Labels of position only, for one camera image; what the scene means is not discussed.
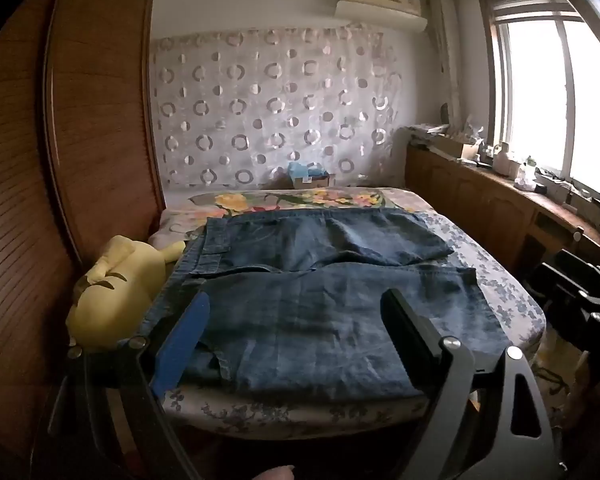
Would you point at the white jug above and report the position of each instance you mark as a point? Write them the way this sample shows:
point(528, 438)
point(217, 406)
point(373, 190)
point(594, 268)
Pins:
point(502, 159)

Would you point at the yellow plush toy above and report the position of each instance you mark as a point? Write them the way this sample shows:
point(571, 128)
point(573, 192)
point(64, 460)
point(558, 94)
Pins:
point(125, 285)

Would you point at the bunched patterned window curtain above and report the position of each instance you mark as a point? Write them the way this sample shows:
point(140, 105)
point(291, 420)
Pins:
point(445, 60)

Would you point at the wooden low cabinet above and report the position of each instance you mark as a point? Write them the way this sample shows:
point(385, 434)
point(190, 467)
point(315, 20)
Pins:
point(470, 195)

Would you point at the person's left hand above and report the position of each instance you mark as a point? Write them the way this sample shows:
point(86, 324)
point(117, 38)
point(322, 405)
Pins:
point(277, 473)

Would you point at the stack of papers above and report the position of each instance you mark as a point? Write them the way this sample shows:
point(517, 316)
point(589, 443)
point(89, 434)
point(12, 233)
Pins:
point(430, 129)

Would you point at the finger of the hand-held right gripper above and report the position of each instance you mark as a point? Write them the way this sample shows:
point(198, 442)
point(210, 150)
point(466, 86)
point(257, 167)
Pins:
point(555, 282)

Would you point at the colourful floral pillow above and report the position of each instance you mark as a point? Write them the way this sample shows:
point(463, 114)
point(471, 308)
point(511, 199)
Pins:
point(260, 200)

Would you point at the blue cloth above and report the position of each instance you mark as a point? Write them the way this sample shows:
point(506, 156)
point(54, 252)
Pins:
point(300, 170)

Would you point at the circle-patterned sheer curtain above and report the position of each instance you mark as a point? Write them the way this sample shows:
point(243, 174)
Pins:
point(280, 110)

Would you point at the window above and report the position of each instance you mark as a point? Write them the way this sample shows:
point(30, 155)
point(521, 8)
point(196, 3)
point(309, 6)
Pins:
point(535, 100)

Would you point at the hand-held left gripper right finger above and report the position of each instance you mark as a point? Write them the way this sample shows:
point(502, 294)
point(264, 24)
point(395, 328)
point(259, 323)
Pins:
point(407, 340)

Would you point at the clear bottle green cap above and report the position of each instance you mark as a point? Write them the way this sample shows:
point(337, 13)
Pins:
point(529, 169)

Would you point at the blue denim pants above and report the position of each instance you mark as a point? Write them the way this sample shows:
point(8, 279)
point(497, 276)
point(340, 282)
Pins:
point(305, 310)

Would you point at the open cardboard box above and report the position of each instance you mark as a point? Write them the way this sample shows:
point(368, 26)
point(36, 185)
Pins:
point(455, 149)

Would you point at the wooden wardrobe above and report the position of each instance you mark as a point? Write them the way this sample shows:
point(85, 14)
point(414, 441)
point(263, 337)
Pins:
point(95, 135)

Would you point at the white air conditioner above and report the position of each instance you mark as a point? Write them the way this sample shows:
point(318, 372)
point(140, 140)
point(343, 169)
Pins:
point(380, 7)

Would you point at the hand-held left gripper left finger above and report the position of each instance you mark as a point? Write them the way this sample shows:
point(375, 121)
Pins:
point(180, 345)

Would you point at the small cardboard box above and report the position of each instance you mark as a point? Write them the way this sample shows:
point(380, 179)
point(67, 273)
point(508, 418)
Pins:
point(322, 181)

